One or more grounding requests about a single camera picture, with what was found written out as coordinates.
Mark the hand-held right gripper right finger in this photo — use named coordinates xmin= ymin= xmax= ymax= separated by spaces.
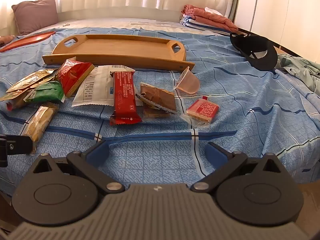
xmin=191 ymin=142 xmax=292 ymax=193

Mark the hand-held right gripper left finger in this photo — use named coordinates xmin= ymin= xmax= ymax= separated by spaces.
xmin=25 ymin=140 xmax=125 ymax=194

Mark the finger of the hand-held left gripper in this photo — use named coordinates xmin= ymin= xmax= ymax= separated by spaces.
xmin=0 ymin=134 xmax=33 ymax=167

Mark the pale yellow biscuit packet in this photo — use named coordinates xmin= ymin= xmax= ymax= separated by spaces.
xmin=21 ymin=102 xmax=59 ymax=153

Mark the small clear snack packet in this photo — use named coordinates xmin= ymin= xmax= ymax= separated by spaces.
xmin=5 ymin=97 xmax=31 ymax=111

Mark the square red cracker packet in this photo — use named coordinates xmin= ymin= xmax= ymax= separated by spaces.
xmin=181 ymin=96 xmax=220 ymax=128

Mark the yellow snack packet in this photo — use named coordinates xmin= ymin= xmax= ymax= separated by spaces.
xmin=0 ymin=86 xmax=33 ymax=102

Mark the green snack packet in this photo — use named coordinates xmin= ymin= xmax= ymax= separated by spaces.
xmin=25 ymin=81 xmax=65 ymax=103

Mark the long red snack bar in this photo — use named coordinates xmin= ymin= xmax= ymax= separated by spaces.
xmin=109 ymin=70 xmax=142 ymax=126

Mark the white snack packet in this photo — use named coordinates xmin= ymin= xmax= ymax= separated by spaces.
xmin=72 ymin=65 xmax=135 ymax=107

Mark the gold snack packet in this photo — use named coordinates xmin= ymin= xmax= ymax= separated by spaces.
xmin=6 ymin=69 xmax=59 ymax=93

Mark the clear jelly cup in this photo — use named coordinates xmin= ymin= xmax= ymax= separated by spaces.
xmin=173 ymin=67 xmax=200 ymax=95

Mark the red and gold nut packet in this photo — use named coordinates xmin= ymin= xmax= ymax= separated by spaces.
xmin=56 ymin=57 xmax=95 ymax=98

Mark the brown snack packet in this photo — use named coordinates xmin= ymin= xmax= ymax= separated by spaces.
xmin=136 ymin=82 xmax=177 ymax=114

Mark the wooden tray with handles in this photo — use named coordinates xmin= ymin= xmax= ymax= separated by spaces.
xmin=42 ymin=34 xmax=195 ymax=71

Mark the blue checked bed sheet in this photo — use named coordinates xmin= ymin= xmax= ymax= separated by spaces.
xmin=0 ymin=26 xmax=320 ymax=198

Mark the small brown clear-wrapped snack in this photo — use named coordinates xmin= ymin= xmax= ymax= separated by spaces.
xmin=142 ymin=105 xmax=172 ymax=119

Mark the orange plastic tray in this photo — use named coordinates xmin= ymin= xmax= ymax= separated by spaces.
xmin=0 ymin=31 xmax=57 ymax=53

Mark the black cap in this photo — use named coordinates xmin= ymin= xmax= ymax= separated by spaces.
xmin=229 ymin=32 xmax=278 ymax=71

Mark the pale green garment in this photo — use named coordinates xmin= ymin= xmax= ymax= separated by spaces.
xmin=275 ymin=54 xmax=320 ymax=98

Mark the white quilted mattress pad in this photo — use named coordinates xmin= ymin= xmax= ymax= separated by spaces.
xmin=20 ymin=17 xmax=235 ymax=37

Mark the purple pillow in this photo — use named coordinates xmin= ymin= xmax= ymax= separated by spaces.
xmin=11 ymin=0 xmax=59 ymax=36

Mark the folded blue striped blanket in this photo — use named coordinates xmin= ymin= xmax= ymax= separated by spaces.
xmin=180 ymin=15 xmax=230 ymax=34

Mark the folded blankets stack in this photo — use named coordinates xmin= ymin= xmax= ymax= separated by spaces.
xmin=181 ymin=4 xmax=239 ymax=33

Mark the green curtain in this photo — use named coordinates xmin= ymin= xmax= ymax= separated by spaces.
xmin=229 ymin=0 xmax=242 ymax=23

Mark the white wardrobe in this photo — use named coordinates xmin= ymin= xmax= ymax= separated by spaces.
xmin=235 ymin=0 xmax=320 ymax=63

